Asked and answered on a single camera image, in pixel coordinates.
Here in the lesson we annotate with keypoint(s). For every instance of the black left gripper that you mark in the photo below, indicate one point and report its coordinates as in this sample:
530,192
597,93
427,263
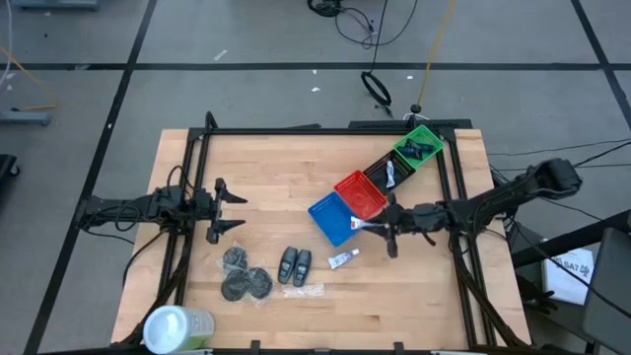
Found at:
204,207

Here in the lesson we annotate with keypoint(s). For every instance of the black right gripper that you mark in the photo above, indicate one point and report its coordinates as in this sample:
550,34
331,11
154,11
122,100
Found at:
419,219

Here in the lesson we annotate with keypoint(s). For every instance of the black round disc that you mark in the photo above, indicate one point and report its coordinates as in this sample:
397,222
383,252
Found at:
260,283
235,287
235,258

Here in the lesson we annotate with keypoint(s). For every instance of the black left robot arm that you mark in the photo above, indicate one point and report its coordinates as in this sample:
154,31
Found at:
138,204

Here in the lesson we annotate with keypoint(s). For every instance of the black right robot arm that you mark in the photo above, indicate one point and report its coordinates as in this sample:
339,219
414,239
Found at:
493,204

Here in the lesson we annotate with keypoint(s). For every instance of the red plastic basket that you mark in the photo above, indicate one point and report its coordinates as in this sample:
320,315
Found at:
360,194

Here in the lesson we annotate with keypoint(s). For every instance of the blue plastic basket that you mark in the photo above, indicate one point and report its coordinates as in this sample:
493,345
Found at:
332,219

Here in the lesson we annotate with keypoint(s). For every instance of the black plastic basket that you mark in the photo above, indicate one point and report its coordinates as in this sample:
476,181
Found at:
401,167

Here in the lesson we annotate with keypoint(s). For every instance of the small black toiletry item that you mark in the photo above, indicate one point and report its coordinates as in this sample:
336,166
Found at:
409,152
420,145

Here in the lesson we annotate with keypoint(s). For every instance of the clear plastic wrapper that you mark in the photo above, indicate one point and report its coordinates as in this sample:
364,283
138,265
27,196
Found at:
305,291

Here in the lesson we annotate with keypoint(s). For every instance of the green plastic basket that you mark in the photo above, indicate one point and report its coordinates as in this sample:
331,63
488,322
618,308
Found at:
423,132

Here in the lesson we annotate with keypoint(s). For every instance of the black stand knob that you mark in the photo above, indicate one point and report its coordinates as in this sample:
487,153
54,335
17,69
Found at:
416,108

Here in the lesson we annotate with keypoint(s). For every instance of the white wipes canister green label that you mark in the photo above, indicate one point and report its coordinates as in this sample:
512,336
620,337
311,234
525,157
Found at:
172,328

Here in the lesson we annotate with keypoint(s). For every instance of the black floor clamp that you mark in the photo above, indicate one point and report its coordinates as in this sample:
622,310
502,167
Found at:
539,301

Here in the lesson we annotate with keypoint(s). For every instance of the black metal beam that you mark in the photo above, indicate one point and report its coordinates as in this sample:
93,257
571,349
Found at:
567,241

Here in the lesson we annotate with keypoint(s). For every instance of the white cardboard box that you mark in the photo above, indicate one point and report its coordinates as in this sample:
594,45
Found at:
567,276

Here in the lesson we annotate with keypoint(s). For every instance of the grey floor foot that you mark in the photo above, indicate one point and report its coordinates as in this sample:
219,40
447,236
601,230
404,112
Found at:
24,118

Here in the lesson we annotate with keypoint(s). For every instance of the grey furniture base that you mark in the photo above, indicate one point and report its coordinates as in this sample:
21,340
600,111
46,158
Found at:
54,4

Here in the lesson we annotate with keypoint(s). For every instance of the black metal table frame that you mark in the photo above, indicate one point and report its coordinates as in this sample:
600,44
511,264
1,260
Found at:
296,131

